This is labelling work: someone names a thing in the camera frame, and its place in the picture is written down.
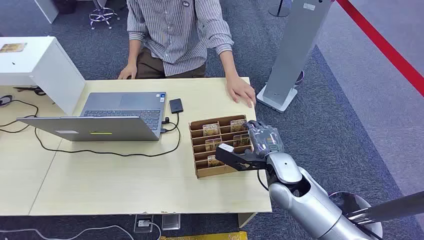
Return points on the person's right hand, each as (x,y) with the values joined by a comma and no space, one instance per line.
(127,72)

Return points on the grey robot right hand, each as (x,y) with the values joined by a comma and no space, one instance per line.
(265,140)

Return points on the person's left hand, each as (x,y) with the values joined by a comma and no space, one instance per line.
(241,90)

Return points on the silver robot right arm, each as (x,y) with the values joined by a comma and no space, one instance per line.
(308,202)

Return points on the person's right forearm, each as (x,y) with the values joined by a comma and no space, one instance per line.
(134,53)

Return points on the person's left forearm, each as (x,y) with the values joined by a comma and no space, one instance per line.
(228,64)

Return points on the brown printed card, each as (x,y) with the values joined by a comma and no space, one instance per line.
(240,140)
(213,144)
(238,125)
(211,130)
(214,161)

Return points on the person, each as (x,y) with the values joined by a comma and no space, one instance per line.
(179,33)

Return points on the cardboard card holder rack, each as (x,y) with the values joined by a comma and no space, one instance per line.
(202,170)

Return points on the brown card on cabinet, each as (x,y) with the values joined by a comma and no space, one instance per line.
(13,47)

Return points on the grey open laptop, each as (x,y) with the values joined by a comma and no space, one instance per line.
(122,109)

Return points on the black external drive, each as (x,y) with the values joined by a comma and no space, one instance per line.
(176,105)

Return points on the grey kiosk stand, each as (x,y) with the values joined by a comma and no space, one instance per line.
(291,56)

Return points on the black usb plug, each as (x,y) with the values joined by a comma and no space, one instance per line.
(165,121)

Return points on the chrome office chair base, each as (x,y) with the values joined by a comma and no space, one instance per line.
(102,15)

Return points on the white box cabinet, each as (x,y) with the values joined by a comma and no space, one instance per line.
(43,69)

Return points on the dark round stanchion base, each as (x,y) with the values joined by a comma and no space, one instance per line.
(279,11)

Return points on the black desk clutter object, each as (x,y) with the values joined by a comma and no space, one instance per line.
(31,89)

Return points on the chrome stanchion with pole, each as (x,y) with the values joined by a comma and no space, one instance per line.
(364,212)

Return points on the grey flat floor device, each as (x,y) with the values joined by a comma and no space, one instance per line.
(171,222)

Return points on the round black white device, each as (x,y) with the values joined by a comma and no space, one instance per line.
(5,99)

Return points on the power strip with plug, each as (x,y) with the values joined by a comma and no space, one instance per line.
(143,223)

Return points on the red barrier belt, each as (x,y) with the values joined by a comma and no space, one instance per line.
(384,44)

